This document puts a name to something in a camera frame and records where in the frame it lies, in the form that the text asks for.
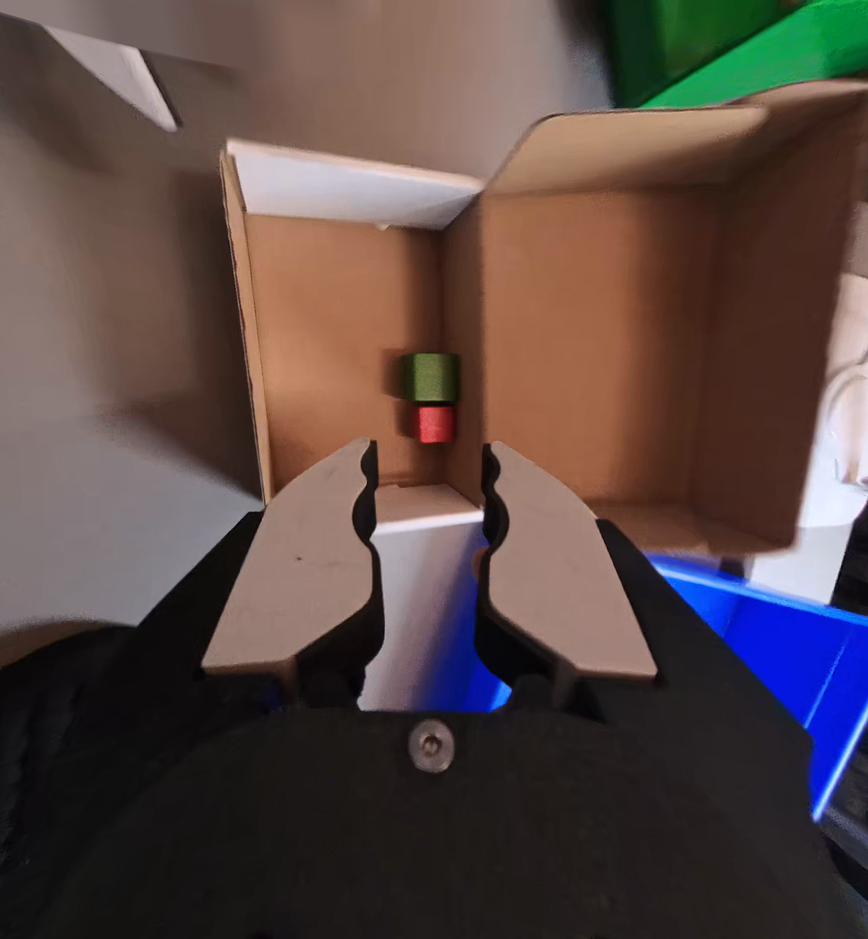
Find green cube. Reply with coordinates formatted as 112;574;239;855
402;354;461;406

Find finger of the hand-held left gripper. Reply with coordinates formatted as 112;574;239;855
44;25;183;134

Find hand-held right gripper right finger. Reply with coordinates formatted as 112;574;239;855
475;441;660;699

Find blue plastic bin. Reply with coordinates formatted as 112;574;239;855
361;543;868;821

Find red cube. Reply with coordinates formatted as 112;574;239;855
413;405;456;445

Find green plastic bin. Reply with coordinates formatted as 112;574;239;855
601;0;868;111

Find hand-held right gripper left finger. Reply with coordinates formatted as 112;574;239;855
201;438;387;699

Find white cardboard box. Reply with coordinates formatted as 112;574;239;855
220;77;868;714

